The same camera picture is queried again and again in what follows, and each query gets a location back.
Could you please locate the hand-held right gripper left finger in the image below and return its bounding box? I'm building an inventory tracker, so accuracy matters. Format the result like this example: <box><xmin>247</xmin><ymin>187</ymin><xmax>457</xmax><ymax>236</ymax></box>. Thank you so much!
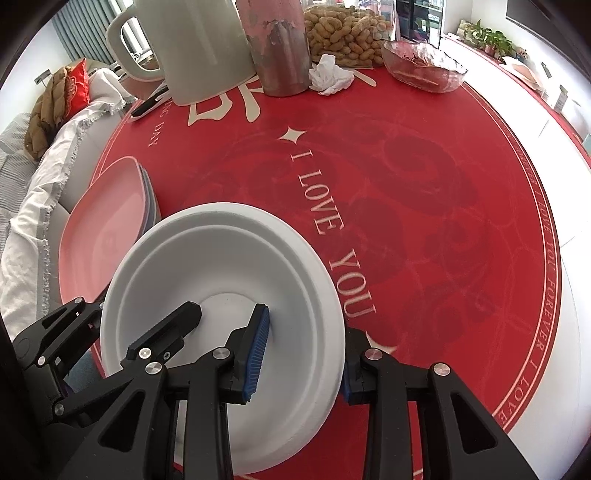
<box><xmin>60</xmin><ymin>304</ymin><xmax>271</xmax><ymax>480</ymax></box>

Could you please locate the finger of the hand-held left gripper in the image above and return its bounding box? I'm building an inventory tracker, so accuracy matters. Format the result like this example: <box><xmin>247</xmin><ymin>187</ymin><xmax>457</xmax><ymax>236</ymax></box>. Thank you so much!
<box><xmin>121</xmin><ymin>301</ymin><xmax>202</xmax><ymax>374</ymax></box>
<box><xmin>13</xmin><ymin>298</ymin><xmax>103</xmax><ymax>376</ymax></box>

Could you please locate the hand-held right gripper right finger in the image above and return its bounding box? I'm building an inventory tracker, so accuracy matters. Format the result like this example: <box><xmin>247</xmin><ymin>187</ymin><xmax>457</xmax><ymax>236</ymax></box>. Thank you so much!
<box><xmin>342</xmin><ymin>328</ymin><xmax>539</xmax><ymax>480</ymax></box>

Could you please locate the white paper bowl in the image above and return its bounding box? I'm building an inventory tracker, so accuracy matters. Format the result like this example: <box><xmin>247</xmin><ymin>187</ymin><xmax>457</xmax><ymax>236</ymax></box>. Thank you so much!
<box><xmin>100</xmin><ymin>202</ymin><xmax>346</xmax><ymax>476</ymax></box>
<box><xmin>108</xmin><ymin>210</ymin><xmax>341</xmax><ymax>472</ymax></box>
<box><xmin>122</xmin><ymin>226</ymin><xmax>331</xmax><ymax>462</ymax></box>

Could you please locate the pink plate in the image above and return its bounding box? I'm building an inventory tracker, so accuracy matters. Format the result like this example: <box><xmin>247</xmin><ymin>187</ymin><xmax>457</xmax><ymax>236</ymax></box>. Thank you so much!
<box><xmin>58</xmin><ymin>157</ymin><xmax>155</xmax><ymax>305</ymax></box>

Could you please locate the grey plate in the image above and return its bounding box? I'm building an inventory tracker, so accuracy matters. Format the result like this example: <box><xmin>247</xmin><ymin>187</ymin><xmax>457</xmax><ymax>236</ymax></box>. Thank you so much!
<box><xmin>143</xmin><ymin>170</ymin><xmax>163</xmax><ymax>224</ymax></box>

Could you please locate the light blue plate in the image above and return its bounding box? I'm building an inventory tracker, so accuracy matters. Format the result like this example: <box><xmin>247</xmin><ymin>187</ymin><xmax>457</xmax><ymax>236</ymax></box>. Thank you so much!
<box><xmin>137</xmin><ymin>166</ymin><xmax>155</xmax><ymax>227</ymax></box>

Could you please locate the white fringed blanket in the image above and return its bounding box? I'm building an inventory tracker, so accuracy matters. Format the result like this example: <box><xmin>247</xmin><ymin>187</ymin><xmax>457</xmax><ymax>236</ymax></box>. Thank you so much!
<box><xmin>0</xmin><ymin>69</ymin><xmax>134</xmax><ymax>333</ymax></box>

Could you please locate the grey striped sofa cover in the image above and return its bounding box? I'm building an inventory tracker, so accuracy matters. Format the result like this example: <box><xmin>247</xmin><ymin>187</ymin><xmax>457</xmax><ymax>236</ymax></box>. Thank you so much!
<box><xmin>0</xmin><ymin>113</ymin><xmax>42</xmax><ymax>250</ymax></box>

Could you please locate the brown braided cushion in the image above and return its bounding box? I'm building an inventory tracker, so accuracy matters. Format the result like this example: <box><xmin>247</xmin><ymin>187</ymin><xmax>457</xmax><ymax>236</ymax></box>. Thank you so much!
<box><xmin>25</xmin><ymin>67</ymin><xmax>70</xmax><ymax>160</ymax></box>

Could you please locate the round red table mat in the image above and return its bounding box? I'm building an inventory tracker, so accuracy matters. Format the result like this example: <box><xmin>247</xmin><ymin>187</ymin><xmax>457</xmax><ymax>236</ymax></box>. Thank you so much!
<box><xmin>90</xmin><ymin>65</ymin><xmax>563</xmax><ymax>480</ymax></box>

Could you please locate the red cushion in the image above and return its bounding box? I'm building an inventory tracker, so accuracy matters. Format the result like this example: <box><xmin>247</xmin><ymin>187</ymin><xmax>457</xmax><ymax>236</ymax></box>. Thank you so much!
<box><xmin>65</xmin><ymin>59</ymin><xmax>90</xmax><ymax>127</ymax></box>

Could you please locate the pale green pitcher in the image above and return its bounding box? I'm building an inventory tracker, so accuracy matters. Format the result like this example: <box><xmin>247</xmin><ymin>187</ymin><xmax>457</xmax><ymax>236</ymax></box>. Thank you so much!
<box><xmin>106</xmin><ymin>0</ymin><xmax>257</xmax><ymax>107</ymax></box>

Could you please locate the blue-grey curtain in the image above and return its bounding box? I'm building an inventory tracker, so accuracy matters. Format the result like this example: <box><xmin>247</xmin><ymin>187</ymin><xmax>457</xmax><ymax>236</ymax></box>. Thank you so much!
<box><xmin>53</xmin><ymin>11</ymin><xmax>116</xmax><ymax>70</ymax></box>

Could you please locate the crumpled white tissue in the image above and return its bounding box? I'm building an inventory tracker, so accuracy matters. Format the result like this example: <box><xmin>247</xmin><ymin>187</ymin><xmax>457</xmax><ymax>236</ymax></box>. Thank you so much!
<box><xmin>308</xmin><ymin>54</ymin><xmax>356</xmax><ymax>96</ymax></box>

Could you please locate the tall glass jar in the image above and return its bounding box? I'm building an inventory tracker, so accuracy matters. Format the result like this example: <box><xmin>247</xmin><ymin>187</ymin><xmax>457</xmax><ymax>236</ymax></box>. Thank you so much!
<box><xmin>235</xmin><ymin>0</ymin><xmax>312</xmax><ymax>97</ymax></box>

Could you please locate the pink glass bowl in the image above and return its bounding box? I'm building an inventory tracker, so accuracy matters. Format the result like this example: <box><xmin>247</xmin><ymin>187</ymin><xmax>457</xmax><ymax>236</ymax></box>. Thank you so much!
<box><xmin>381</xmin><ymin>40</ymin><xmax>468</xmax><ymax>94</ymax></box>

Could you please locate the bag of peanuts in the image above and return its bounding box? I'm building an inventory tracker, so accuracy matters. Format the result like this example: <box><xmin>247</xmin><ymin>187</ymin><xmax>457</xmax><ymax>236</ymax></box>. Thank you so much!
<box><xmin>302</xmin><ymin>4</ymin><xmax>398</xmax><ymax>69</ymax></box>

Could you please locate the white sideboard cabinet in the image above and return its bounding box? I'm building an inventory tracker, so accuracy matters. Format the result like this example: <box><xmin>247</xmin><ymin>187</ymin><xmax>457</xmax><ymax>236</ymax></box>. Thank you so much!
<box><xmin>441</xmin><ymin>34</ymin><xmax>591</xmax><ymax>158</ymax></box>

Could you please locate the pink paper box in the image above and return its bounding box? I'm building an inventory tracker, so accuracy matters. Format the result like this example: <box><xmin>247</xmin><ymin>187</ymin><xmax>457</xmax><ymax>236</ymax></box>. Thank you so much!
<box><xmin>501</xmin><ymin>58</ymin><xmax>541</xmax><ymax>88</ymax></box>

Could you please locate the black glass-door fridge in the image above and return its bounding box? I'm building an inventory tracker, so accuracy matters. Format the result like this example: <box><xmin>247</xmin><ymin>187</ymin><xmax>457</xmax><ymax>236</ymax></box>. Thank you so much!
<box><xmin>394</xmin><ymin>0</ymin><xmax>446</xmax><ymax>44</ymax></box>

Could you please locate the green potted plant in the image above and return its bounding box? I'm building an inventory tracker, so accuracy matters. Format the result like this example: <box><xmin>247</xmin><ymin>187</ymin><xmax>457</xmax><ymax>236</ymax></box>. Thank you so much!
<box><xmin>462</xmin><ymin>19</ymin><xmax>518</xmax><ymax>58</ymax></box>

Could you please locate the black wall television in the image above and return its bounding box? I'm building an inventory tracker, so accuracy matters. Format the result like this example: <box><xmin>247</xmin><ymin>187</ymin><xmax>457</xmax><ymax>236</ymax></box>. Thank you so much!
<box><xmin>505</xmin><ymin>0</ymin><xmax>591</xmax><ymax>56</ymax></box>

